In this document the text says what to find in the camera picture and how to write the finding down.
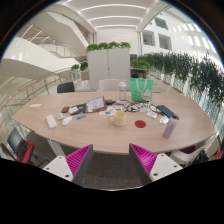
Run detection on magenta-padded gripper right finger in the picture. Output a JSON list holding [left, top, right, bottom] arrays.
[[129, 143, 184, 186]]

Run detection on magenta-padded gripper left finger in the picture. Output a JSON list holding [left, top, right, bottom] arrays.
[[42, 143, 95, 186]]

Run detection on purple drink bottle black cap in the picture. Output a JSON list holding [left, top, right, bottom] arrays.
[[162, 116, 179, 139]]

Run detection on clear plastic water bottle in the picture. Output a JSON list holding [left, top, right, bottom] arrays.
[[118, 80, 128, 102]]

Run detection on flat round red coaster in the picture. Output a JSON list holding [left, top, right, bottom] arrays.
[[134, 119, 147, 129]]

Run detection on white computer mouse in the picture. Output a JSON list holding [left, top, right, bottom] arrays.
[[61, 115, 74, 127]]

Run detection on white chair purple seat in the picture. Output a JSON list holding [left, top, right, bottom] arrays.
[[169, 133, 219, 167]]

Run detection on clear plastic bag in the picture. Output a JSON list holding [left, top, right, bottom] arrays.
[[159, 115, 170, 125]]

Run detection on white card packet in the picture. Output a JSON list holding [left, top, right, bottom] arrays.
[[145, 110, 158, 120]]

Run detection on white power strip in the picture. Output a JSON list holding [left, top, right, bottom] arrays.
[[45, 114, 58, 130]]

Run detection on cream yellow mug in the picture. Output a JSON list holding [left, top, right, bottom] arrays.
[[108, 110, 128, 127]]

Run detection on black flat tablet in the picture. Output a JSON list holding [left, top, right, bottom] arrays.
[[68, 103, 88, 116]]

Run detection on dark blue keyboard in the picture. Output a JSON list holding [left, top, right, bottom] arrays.
[[155, 104, 180, 121]]

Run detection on colourful sticker sheet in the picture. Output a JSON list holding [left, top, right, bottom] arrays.
[[98, 105, 124, 116]]

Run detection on black and red chair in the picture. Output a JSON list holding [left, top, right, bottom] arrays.
[[0, 127, 36, 164]]

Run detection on small black box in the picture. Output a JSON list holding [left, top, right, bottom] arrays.
[[104, 98, 117, 106]]

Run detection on green cat-print tote bag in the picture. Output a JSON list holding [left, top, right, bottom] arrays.
[[129, 77, 155, 103]]

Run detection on black office chair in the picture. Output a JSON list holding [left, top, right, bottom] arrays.
[[56, 81, 76, 94]]

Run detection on tall white cabinet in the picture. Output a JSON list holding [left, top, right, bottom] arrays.
[[86, 48, 132, 90]]

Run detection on tall green tree hedge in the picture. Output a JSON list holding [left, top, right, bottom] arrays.
[[138, 51, 224, 108]]

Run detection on leafy cabinet planter plants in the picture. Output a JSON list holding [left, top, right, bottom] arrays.
[[85, 41, 132, 54]]

